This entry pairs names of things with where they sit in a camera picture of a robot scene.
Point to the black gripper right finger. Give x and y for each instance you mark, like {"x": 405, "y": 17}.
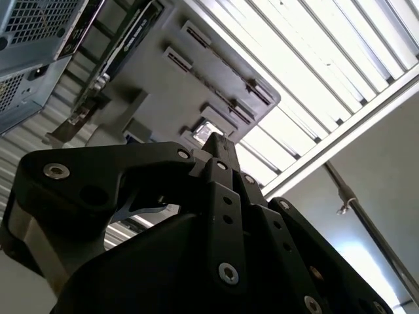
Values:
{"x": 330, "y": 258}

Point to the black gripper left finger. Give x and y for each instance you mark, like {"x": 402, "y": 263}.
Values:
{"x": 98, "y": 170}

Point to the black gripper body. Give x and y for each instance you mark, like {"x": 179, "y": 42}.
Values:
{"x": 147, "y": 278}

